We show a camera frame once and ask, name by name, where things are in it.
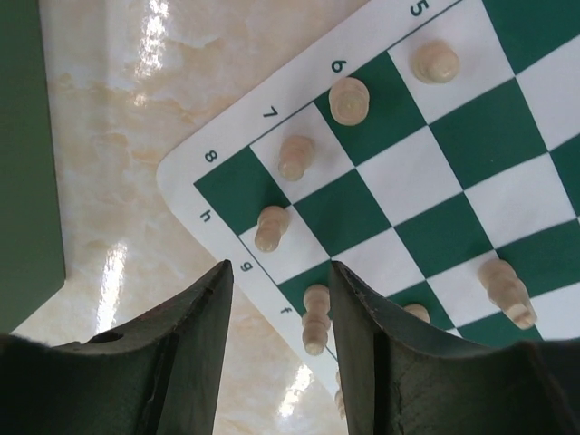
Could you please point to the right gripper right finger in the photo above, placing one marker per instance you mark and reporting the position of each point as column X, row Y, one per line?
column 400, row 375

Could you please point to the light pawn chess piece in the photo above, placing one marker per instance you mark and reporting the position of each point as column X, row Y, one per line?
column 272, row 223

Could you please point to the green white chess mat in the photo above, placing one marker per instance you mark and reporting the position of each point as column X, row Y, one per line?
column 459, row 191

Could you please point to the light rook chess piece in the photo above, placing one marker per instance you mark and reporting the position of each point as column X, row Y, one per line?
column 349, row 101

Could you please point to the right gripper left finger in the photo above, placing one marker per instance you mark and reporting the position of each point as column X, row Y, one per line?
column 159, row 373

